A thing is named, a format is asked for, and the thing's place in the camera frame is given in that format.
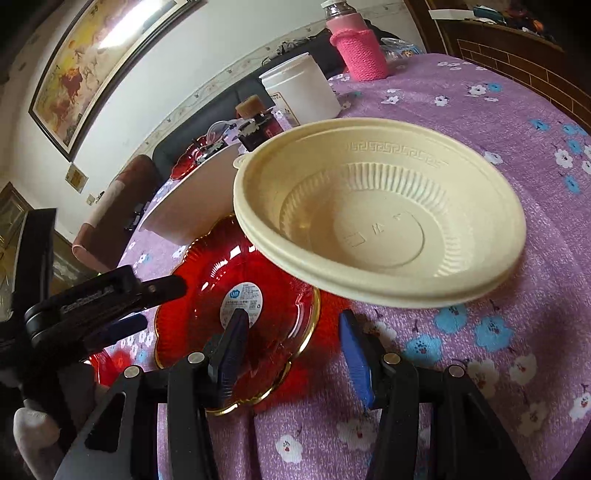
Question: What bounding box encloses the cream plastic bowl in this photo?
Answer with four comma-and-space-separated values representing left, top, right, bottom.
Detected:
235, 210, 513, 308
233, 117, 528, 301

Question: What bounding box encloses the wooden glass-door cabinet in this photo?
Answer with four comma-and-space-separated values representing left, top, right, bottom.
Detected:
0, 181, 95, 315

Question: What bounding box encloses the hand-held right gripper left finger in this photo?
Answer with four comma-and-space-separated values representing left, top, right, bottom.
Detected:
53, 308, 259, 480

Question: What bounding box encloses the dark box with brown cap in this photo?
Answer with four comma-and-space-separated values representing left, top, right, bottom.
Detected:
235, 95, 293, 152

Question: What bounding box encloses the purple floral tablecloth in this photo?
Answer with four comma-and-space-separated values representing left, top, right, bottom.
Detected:
117, 52, 591, 480

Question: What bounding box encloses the yellow wall sticker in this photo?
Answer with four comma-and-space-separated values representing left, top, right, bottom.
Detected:
66, 164, 88, 193

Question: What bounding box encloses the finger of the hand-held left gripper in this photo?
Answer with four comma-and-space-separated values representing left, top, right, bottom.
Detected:
83, 313, 149, 352
134, 274, 188, 306

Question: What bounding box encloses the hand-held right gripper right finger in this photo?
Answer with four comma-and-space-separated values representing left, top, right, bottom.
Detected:
338, 309, 532, 480

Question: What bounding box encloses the person's left hand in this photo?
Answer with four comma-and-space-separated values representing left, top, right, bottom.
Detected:
13, 362, 109, 480

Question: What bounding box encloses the framed wall painting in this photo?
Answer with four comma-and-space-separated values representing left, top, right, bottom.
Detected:
28, 0, 204, 162

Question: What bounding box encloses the bottle in pink knitted sleeve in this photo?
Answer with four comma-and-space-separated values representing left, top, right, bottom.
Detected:
321, 0, 389, 84

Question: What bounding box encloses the black sofa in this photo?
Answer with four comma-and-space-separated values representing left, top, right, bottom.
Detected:
152, 23, 402, 178

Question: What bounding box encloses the brown padded chair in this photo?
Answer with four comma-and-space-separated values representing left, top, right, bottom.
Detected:
71, 154, 163, 274

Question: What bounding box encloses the red glass plate gold rim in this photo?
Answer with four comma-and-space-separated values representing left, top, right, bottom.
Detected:
154, 215, 321, 416

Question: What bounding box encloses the white plastic jar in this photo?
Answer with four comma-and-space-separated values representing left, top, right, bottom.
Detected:
259, 52, 343, 131

